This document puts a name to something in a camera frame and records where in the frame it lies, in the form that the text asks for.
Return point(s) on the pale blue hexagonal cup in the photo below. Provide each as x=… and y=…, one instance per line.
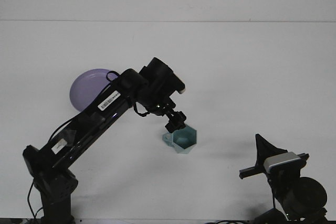
x=187, y=140

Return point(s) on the pale purple round plate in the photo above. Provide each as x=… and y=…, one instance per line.
x=81, y=90

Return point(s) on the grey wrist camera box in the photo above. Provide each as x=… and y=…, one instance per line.
x=182, y=86
x=281, y=161

